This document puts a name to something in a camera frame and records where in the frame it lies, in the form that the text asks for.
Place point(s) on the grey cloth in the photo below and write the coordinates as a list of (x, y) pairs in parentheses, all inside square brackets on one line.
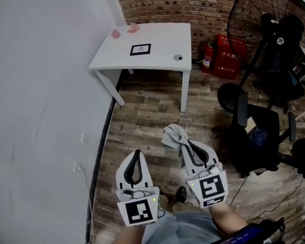
[(172, 136)]

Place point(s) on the black tablet device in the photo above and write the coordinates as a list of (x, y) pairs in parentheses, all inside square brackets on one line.
[(246, 234)]

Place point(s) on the red fire extinguisher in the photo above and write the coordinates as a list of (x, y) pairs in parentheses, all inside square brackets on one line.
[(207, 58)]

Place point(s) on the small pink cloth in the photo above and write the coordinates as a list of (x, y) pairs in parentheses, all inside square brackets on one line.
[(115, 33)]

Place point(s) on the white table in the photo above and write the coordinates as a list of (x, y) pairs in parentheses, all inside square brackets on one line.
[(162, 39)]

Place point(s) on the white wall socket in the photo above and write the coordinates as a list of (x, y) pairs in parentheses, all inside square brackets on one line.
[(77, 167), (85, 138)]

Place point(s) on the large pink cloth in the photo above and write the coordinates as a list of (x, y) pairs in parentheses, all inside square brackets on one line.
[(133, 28)]

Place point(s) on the black standing fan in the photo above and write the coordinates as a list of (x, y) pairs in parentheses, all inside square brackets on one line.
[(279, 24)]

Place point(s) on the person's right forearm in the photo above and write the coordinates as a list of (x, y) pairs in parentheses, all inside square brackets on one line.
[(227, 218)]

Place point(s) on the person's grey shorts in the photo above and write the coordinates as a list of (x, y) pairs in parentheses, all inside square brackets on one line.
[(183, 227)]

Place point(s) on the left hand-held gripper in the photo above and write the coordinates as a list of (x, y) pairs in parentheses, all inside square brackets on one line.
[(138, 212)]

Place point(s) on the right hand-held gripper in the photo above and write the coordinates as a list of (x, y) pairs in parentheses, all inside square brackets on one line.
[(211, 187)]

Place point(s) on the red fire extinguisher box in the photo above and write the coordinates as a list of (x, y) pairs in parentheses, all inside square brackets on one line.
[(225, 62)]

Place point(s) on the person's bare leg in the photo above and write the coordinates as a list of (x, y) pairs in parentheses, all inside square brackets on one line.
[(167, 205)]

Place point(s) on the person's black shoe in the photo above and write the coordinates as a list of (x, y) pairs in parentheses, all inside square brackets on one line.
[(180, 194)]

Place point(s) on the black framed bird picture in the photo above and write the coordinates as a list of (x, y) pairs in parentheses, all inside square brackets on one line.
[(140, 49)]

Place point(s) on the person's left forearm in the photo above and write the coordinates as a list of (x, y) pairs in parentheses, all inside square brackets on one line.
[(128, 235)]

